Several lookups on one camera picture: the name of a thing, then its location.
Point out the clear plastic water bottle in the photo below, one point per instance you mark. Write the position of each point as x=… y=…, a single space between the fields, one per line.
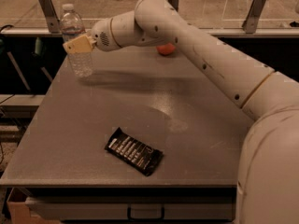
x=71 y=25

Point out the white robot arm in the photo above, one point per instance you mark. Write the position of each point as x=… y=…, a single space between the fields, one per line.
x=268 y=173

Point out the white rounded gripper body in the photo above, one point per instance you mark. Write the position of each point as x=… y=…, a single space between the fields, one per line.
x=101 y=35

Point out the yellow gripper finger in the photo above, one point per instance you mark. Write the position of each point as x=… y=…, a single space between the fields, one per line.
x=80 y=44

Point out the grey drawer with black handle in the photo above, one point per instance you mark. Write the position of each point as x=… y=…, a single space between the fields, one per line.
x=67 y=209

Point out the red apple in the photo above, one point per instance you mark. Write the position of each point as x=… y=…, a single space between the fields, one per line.
x=166 y=49

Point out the black snack bar wrapper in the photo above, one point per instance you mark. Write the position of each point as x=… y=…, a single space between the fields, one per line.
x=143 y=158

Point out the left grey metal bracket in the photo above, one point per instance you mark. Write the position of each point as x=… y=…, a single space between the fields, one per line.
x=49 y=12

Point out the cardboard box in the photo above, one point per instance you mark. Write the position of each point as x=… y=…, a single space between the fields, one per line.
x=20 y=213

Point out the right grey metal bracket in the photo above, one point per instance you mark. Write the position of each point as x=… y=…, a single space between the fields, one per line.
x=250 y=24

